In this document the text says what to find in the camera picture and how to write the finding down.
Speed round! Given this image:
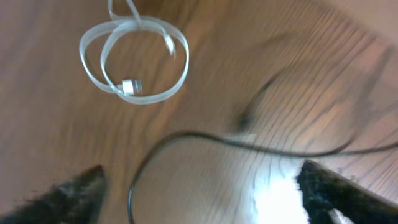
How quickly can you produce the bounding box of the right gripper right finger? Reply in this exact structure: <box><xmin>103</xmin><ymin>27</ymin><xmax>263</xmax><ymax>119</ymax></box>
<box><xmin>295</xmin><ymin>160</ymin><xmax>397</xmax><ymax>224</ymax></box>

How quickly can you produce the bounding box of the black USB cable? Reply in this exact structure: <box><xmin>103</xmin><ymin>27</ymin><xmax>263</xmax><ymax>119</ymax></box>
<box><xmin>127</xmin><ymin>71</ymin><xmax>398</xmax><ymax>224</ymax></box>

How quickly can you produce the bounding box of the white USB cable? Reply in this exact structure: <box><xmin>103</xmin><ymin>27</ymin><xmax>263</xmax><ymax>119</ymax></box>
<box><xmin>78</xmin><ymin>0</ymin><xmax>190</xmax><ymax>106</ymax></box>

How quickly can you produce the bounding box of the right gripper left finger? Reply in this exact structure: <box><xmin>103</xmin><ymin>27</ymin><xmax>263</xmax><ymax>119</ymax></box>
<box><xmin>1</xmin><ymin>165</ymin><xmax>106</xmax><ymax>224</ymax></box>

